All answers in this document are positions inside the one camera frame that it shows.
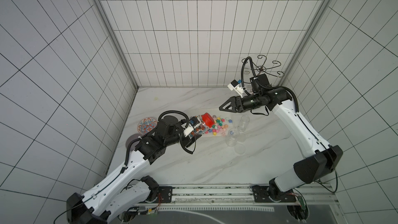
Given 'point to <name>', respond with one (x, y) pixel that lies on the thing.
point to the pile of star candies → (218, 126)
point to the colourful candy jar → (232, 136)
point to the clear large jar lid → (239, 149)
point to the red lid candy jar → (203, 128)
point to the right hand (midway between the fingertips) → (224, 105)
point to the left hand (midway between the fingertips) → (192, 130)
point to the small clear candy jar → (243, 124)
